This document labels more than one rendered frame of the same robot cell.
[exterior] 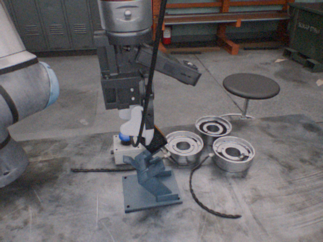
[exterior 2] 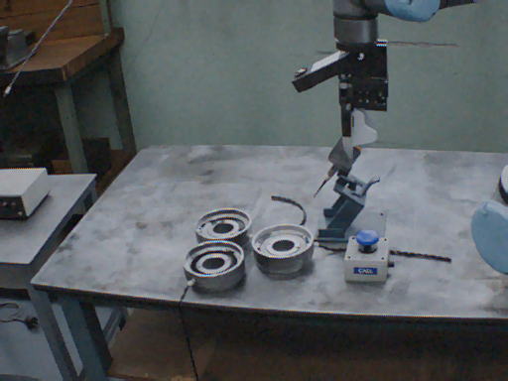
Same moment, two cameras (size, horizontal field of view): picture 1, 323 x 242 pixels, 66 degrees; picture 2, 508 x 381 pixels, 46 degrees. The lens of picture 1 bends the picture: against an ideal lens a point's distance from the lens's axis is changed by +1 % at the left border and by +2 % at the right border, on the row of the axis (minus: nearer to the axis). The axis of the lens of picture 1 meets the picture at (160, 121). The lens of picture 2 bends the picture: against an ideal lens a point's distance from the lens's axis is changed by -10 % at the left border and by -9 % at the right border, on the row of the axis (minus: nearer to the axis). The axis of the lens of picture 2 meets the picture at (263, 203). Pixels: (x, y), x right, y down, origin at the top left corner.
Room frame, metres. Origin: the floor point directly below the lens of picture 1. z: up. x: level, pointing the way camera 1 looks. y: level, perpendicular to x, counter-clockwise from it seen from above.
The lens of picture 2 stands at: (1.37, 0.33, 1.45)
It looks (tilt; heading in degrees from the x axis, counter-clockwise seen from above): 29 degrees down; 206
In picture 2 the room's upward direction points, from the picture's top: 6 degrees counter-clockwise
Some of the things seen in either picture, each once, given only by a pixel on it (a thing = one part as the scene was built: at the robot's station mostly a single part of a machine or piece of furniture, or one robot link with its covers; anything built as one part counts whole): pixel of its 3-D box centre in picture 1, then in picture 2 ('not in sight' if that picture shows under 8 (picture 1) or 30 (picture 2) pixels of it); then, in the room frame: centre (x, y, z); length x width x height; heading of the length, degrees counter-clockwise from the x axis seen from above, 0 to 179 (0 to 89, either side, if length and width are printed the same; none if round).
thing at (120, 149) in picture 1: (125, 147); (370, 258); (0.51, 0.10, 0.82); 0.08 x 0.07 x 0.05; 99
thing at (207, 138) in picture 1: (212, 130); (214, 267); (0.60, -0.16, 0.82); 0.10 x 0.10 x 0.04
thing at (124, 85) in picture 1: (127, 68); (362, 73); (0.38, 0.06, 1.10); 0.09 x 0.08 x 0.12; 101
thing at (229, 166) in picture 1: (232, 154); (223, 232); (0.49, -0.19, 0.82); 0.10 x 0.10 x 0.04
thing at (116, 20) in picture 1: (126, 15); (356, 28); (0.38, 0.05, 1.18); 0.08 x 0.08 x 0.05
